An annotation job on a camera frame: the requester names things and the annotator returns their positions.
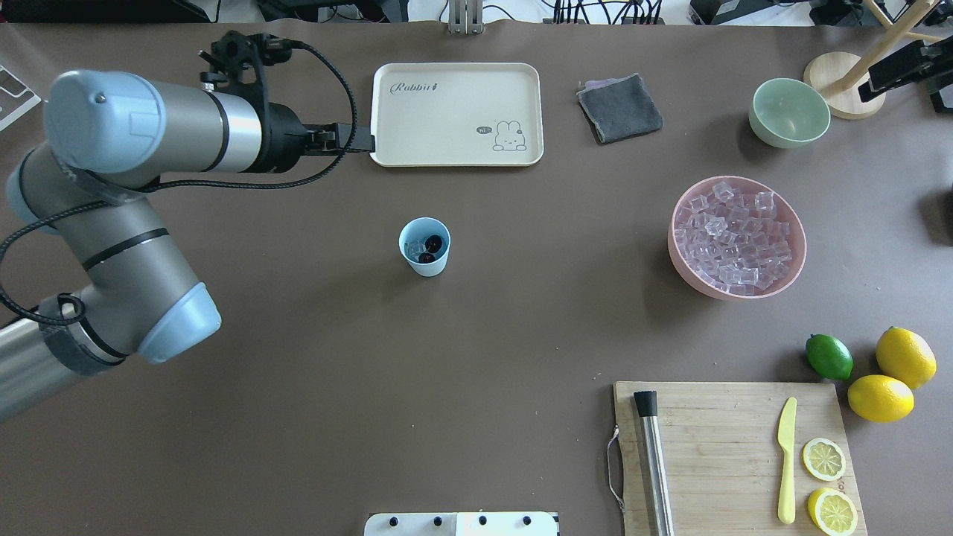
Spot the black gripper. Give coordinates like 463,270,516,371
200,31,377,173

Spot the light blue cup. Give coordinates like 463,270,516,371
398,217,452,277

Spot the ice cube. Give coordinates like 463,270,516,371
404,240,428,262

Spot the dark red cherry pair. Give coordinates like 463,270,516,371
418,234,444,264

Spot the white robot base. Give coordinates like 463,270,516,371
363,510,561,535

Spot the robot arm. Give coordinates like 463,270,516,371
2,31,377,418

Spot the pink bowl of ice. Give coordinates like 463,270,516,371
667,176,806,301

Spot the wooden cup tree stand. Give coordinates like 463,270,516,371
803,1,941,120

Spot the cream rabbit tray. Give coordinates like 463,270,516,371
370,63,544,168

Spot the grey folded cloth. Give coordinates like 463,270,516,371
576,72,664,144

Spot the green bowl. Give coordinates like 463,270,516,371
748,78,832,149

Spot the steel muddler black tip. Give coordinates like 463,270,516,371
633,390,676,535

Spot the wooden cutting board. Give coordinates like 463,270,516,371
613,381,862,535

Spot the green lime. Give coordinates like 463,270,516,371
806,334,855,380

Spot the lemon slice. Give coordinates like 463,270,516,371
807,488,860,535
801,437,847,482

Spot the yellow plastic knife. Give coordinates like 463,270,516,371
777,397,797,525

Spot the yellow lemon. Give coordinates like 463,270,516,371
875,326,938,390
847,374,915,423

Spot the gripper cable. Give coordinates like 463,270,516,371
0,41,360,326

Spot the aluminium frame post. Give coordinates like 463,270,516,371
447,0,484,35

